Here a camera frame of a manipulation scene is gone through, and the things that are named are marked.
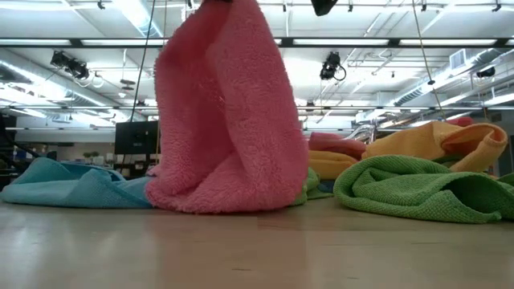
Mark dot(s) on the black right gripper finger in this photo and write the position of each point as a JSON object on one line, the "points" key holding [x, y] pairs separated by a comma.
{"points": [[323, 6]]}

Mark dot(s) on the pink microfiber towel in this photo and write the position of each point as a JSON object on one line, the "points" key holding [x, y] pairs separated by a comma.
{"points": [[229, 120], [337, 144]]}

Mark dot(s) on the orange microfiber towel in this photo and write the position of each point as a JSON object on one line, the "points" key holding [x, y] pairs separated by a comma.
{"points": [[329, 164], [413, 144]]}

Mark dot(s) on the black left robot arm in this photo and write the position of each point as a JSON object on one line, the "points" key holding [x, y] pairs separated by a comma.
{"points": [[8, 152]]}

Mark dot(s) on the green microfiber towel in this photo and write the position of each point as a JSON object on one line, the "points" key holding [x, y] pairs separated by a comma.
{"points": [[421, 192], [311, 184]]}

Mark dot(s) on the white ceiling vent unit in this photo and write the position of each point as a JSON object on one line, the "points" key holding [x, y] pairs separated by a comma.
{"points": [[459, 59]]}

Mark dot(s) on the black ceiling dome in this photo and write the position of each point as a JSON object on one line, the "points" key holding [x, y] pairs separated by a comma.
{"points": [[486, 72]]}

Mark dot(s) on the red object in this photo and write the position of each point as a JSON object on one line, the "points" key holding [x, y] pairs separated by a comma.
{"points": [[462, 120]]}

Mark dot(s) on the black monitor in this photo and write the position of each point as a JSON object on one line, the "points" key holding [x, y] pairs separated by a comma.
{"points": [[136, 136]]}

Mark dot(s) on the black overhead frame beam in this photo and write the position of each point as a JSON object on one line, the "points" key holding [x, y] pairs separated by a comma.
{"points": [[441, 42]]}

